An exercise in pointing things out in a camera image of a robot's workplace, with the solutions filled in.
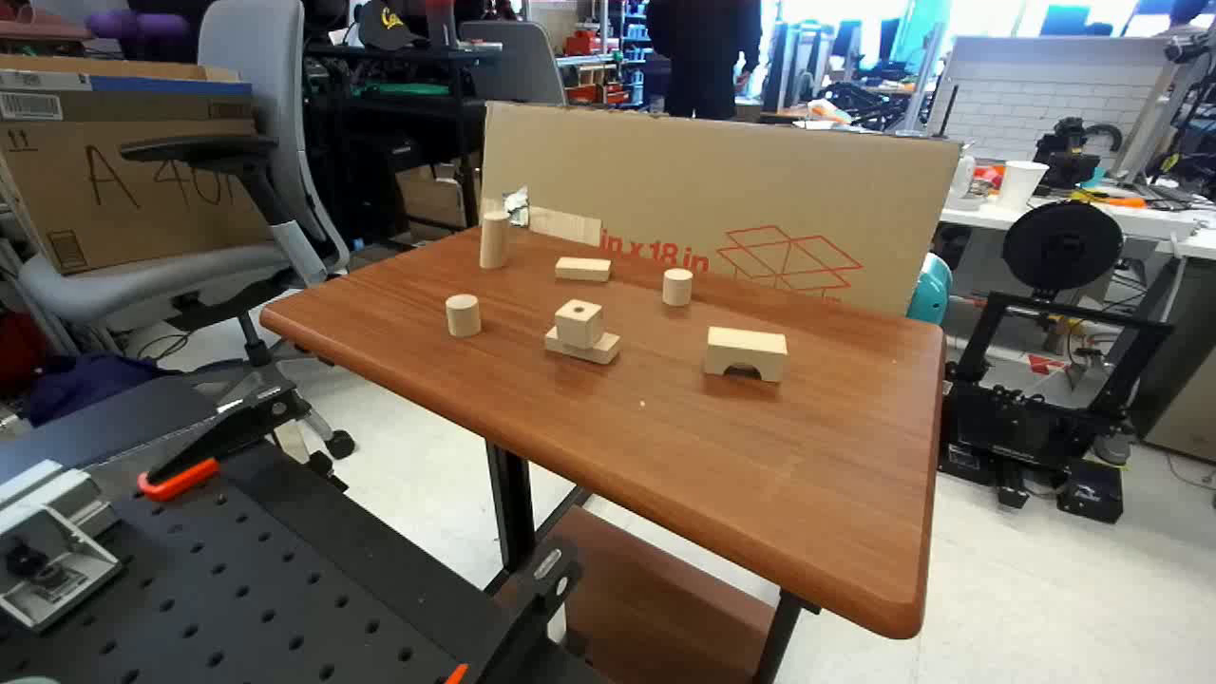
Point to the black perforated mounting board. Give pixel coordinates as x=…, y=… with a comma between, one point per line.
x=242, y=583

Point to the person in dark clothes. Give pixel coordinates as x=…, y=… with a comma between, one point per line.
x=701, y=59

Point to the short upright wooden cylinder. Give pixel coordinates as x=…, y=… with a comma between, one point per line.
x=676, y=291

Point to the small white blue object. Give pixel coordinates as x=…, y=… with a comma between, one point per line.
x=517, y=206

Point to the wooden arch block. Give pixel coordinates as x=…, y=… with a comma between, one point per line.
x=745, y=345

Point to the black 3D printer frame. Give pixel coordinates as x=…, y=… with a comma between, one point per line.
x=1051, y=381

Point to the dark blue bag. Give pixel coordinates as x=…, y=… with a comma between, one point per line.
x=88, y=386

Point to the white perforated panel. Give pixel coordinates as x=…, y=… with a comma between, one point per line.
x=1051, y=97

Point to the brown wooden lower panel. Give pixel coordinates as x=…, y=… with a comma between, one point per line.
x=658, y=610

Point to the long pale wooden block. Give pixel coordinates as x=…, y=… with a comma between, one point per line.
x=566, y=227

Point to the silver metal bracket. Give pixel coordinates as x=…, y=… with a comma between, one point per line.
x=57, y=556

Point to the wooden cube with round hole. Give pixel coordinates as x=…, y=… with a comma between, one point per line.
x=580, y=330

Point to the black filament spool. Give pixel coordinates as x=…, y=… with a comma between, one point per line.
x=1060, y=249

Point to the teal ball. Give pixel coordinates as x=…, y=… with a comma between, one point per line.
x=933, y=295

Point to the flat wooden base block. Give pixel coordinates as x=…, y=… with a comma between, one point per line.
x=600, y=353

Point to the white desk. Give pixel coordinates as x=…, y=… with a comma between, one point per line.
x=1141, y=227

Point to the grey mesh office chair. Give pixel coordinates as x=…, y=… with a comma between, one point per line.
x=513, y=63

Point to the cardboard box with handwriting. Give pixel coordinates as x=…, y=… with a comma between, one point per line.
x=78, y=192

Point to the short wooden cylinder lying sideways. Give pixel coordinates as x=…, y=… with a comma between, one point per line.
x=460, y=316

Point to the large cardboard sheet red print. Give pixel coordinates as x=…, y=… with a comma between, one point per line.
x=707, y=176

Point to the tall wooden cylinder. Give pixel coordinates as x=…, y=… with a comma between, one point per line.
x=491, y=244

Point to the black table leg frame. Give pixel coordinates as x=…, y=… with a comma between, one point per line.
x=511, y=507

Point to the small flat wooden rectangular block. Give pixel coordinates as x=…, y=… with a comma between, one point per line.
x=582, y=273

